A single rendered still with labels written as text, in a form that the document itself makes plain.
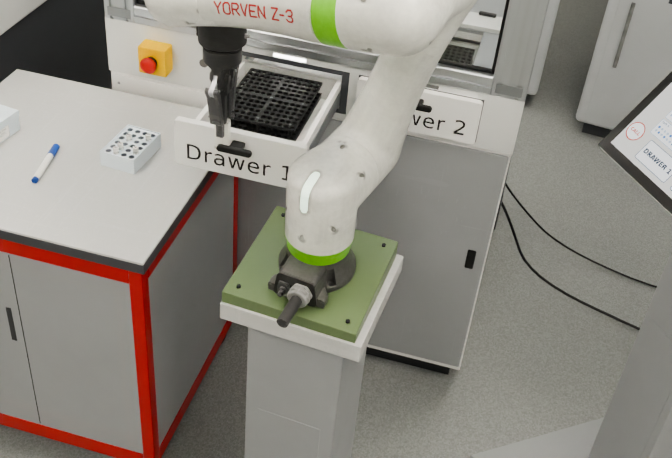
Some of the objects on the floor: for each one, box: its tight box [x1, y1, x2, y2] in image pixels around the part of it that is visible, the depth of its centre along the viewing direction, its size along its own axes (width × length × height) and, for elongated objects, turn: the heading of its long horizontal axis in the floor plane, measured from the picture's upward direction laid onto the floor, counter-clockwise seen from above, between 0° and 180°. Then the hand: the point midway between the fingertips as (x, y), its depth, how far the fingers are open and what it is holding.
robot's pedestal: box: [220, 254, 403, 458], centre depth 196 cm, size 30×30×76 cm
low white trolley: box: [0, 69, 238, 458], centre depth 223 cm, size 58×62×76 cm
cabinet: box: [111, 71, 511, 375], centre depth 276 cm, size 95×103×80 cm
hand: (222, 133), depth 180 cm, fingers closed
